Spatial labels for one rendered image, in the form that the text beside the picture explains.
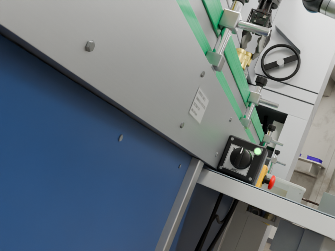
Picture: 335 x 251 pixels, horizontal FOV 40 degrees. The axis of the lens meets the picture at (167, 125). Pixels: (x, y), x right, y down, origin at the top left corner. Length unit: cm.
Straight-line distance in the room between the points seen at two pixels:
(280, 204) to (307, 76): 186
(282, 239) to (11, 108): 65
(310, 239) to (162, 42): 51
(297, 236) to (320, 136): 1097
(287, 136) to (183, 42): 208
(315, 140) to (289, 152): 926
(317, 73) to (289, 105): 23
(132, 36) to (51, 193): 16
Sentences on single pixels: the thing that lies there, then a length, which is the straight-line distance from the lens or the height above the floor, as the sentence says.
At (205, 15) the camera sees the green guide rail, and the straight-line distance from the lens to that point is 65.
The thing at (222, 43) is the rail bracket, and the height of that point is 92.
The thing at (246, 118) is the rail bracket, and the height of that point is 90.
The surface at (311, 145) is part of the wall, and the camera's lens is 1183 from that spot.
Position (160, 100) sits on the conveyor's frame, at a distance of 52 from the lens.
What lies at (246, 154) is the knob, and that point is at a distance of 95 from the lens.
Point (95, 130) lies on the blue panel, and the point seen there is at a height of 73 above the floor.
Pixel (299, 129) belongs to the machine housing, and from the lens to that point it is 259.
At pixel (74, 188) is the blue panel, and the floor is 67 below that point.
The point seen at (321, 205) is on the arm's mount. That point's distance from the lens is 147.
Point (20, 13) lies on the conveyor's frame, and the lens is 28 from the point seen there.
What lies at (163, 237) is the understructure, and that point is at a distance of 84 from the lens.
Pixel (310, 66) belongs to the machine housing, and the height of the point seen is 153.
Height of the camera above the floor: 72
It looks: 5 degrees up
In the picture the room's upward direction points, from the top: 22 degrees clockwise
